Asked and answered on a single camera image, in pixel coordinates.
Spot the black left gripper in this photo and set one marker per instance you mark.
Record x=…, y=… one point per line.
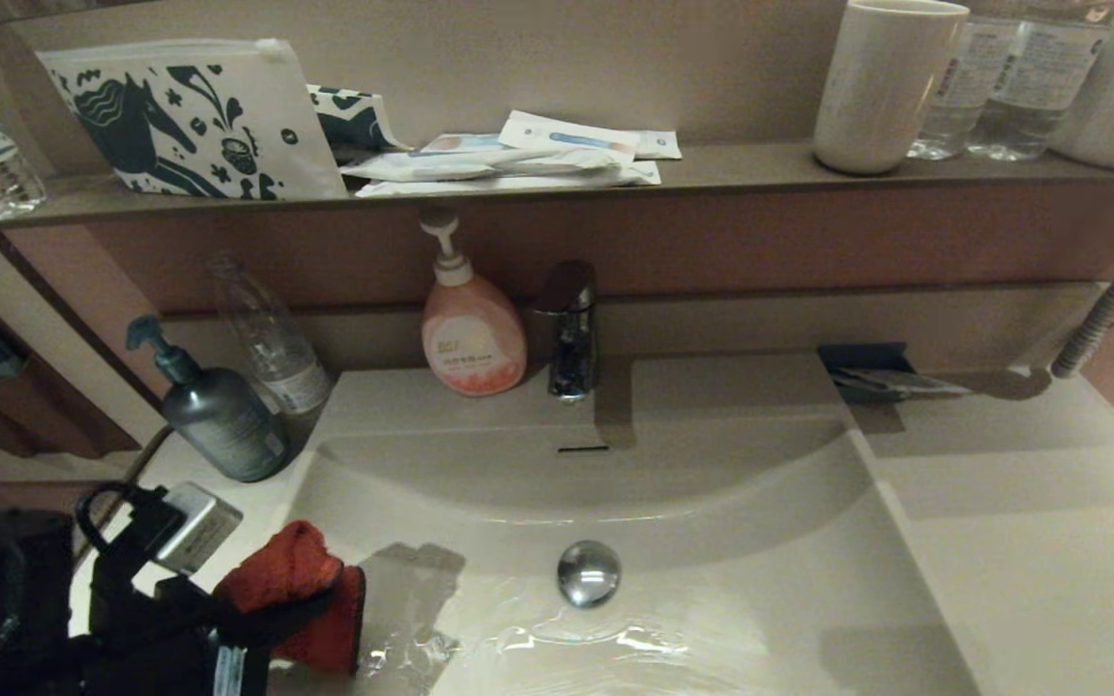
x=161, y=648

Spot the red microfibre cleaning cloth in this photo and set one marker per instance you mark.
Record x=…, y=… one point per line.
x=291, y=580

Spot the chrome lever faucet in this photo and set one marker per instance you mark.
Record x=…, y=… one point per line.
x=571, y=329

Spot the chrome sink drain stopper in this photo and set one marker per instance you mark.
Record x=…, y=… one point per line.
x=589, y=572

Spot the white sink basin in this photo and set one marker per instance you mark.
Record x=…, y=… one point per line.
x=712, y=580

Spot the dark green pump bottle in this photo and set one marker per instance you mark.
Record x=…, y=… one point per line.
x=223, y=420

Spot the clear bottle white label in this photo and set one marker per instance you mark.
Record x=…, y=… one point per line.
x=272, y=348

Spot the pink soap pump bottle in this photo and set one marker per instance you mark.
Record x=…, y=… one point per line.
x=473, y=338

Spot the long white sachet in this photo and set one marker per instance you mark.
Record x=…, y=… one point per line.
x=460, y=165

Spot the flat white sachet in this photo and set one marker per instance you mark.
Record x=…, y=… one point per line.
x=518, y=183

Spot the small horse print pouch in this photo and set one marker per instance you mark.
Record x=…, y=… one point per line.
x=352, y=117

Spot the pale sachet orange print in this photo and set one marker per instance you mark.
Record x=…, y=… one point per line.
x=460, y=142

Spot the large horse print pouch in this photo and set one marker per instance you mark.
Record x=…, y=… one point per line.
x=180, y=120

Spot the white sachet blue print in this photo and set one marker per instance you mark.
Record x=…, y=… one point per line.
x=567, y=136

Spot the small white sachet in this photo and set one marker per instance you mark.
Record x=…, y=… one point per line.
x=661, y=144

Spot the dark soap tray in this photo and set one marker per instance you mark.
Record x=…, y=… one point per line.
x=862, y=359

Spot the silver foil sachet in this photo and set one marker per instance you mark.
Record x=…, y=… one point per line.
x=905, y=382

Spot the tall white cup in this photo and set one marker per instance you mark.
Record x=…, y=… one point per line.
x=878, y=87

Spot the clear plastic water bottle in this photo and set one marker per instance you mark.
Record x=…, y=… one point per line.
x=959, y=87
x=1037, y=87

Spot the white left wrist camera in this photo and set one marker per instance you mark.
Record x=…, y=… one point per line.
x=197, y=527

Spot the brown wall shelf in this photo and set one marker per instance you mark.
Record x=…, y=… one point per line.
x=760, y=165

